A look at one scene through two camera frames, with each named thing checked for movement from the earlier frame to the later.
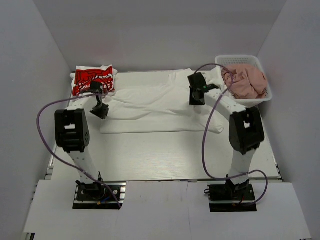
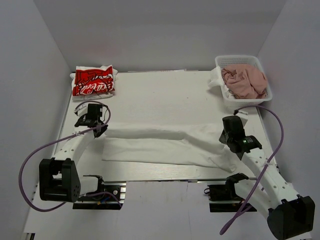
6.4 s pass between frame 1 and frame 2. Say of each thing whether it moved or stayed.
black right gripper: moved
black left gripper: moved
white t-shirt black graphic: moved
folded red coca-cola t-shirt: stayed
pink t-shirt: stayed
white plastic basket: stayed
